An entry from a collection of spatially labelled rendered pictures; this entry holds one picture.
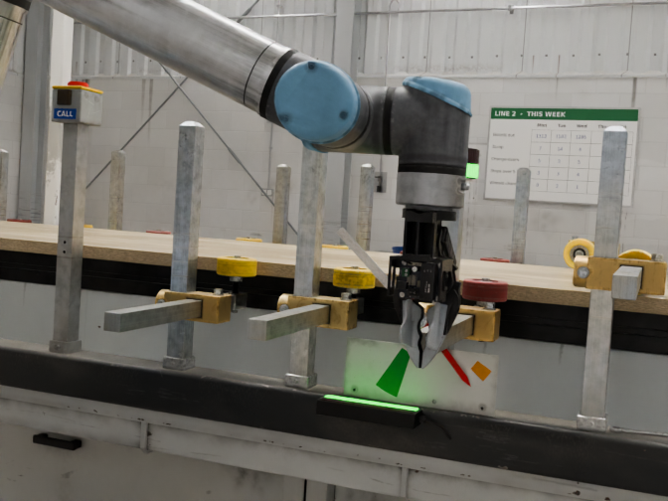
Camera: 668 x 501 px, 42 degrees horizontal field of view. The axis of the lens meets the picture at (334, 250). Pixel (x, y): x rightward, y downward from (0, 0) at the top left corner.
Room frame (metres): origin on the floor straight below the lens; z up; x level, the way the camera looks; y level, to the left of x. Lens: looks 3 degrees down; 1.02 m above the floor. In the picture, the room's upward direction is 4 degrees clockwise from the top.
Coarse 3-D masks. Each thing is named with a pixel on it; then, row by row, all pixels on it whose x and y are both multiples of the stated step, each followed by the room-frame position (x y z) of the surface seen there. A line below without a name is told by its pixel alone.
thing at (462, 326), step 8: (480, 304) 1.53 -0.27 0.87; (456, 320) 1.31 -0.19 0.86; (464, 320) 1.33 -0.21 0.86; (472, 320) 1.38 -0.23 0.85; (424, 328) 1.20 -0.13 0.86; (456, 328) 1.28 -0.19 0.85; (464, 328) 1.33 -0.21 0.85; (472, 328) 1.39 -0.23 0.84; (424, 336) 1.16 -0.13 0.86; (448, 336) 1.23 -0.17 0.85; (456, 336) 1.28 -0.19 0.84; (464, 336) 1.33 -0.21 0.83; (424, 344) 1.16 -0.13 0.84; (448, 344) 1.23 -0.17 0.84
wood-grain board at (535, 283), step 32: (0, 224) 2.64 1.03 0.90; (32, 224) 2.78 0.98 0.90; (96, 256) 1.89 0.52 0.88; (128, 256) 1.86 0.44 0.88; (160, 256) 1.83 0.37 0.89; (256, 256) 1.89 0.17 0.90; (288, 256) 1.96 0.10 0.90; (352, 256) 2.12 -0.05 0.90; (384, 256) 2.21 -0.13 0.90; (512, 288) 1.57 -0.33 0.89; (544, 288) 1.55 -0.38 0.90; (576, 288) 1.57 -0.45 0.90
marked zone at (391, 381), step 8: (400, 352) 1.43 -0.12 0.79; (400, 360) 1.43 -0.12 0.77; (408, 360) 1.43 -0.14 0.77; (392, 368) 1.44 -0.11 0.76; (400, 368) 1.43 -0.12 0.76; (384, 376) 1.44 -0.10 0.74; (392, 376) 1.44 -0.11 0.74; (400, 376) 1.43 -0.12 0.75; (376, 384) 1.45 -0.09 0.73; (384, 384) 1.44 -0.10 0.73; (392, 384) 1.44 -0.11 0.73; (400, 384) 1.43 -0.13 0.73; (392, 392) 1.44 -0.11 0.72
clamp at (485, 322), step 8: (424, 304) 1.43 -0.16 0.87; (432, 304) 1.42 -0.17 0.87; (464, 312) 1.40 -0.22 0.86; (472, 312) 1.39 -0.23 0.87; (480, 312) 1.39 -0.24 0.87; (488, 312) 1.38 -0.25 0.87; (496, 312) 1.39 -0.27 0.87; (480, 320) 1.39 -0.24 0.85; (488, 320) 1.38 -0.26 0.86; (496, 320) 1.39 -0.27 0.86; (480, 328) 1.39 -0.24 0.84; (488, 328) 1.38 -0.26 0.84; (496, 328) 1.40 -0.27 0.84; (472, 336) 1.39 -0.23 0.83; (480, 336) 1.39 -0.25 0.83; (488, 336) 1.38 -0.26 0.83; (496, 336) 1.40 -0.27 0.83
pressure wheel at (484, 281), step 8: (464, 280) 1.54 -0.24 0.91; (472, 280) 1.52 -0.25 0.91; (480, 280) 1.54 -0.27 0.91; (488, 280) 1.54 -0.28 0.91; (496, 280) 1.56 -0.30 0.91; (464, 288) 1.54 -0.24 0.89; (472, 288) 1.52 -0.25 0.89; (480, 288) 1.51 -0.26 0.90; (488, 288) 1.51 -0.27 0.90; (496, 288) 1.51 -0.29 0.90; (504, 288) 1.52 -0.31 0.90; (464, 296) 1.53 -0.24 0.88; (472, 296) 1.52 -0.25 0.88; (480, 296) 1.51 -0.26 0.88; (488, 296) 1.51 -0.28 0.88; (496, 296) 1.51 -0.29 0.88; (504, 296) 1.52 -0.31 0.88
